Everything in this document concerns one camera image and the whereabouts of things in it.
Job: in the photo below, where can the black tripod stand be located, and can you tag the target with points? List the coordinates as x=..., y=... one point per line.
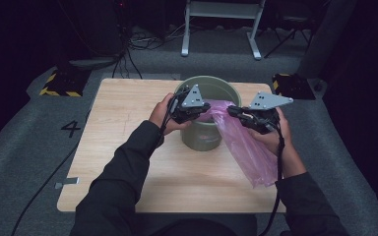
x=280, y=43

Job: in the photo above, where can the grey metal table bracket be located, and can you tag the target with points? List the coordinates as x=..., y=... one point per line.
x=67, y=181

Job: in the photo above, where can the person's lap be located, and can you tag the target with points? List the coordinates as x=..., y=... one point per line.
x=193, y=229

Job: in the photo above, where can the person's right hand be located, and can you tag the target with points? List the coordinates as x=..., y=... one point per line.
x=275, y=141

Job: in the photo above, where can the pink plastic bag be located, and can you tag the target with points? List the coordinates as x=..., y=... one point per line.
x=249, y=150

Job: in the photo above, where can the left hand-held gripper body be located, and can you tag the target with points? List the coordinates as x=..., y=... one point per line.
x=185, y=108

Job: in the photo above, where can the grey curtain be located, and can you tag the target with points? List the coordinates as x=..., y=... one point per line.
x=325, y=39

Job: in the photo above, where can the grey stand base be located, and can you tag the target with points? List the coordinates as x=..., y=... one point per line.
x=95, y=63

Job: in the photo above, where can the black yellow striped floor plate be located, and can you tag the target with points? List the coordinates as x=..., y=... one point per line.
x=295, y=88
x=62, y=85

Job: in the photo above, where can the person's left hand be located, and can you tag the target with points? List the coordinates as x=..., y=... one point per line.
x=160, y=116

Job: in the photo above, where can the green plastic bucket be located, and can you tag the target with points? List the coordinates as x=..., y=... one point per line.
x=203, y=137

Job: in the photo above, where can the black equipment cabinet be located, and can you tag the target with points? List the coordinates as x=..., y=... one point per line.
x=92, y=26

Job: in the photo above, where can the white desk frame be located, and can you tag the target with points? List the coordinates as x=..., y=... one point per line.
x=221, y=10

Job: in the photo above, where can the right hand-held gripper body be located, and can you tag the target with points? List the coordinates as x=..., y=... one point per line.
x=265, y=113

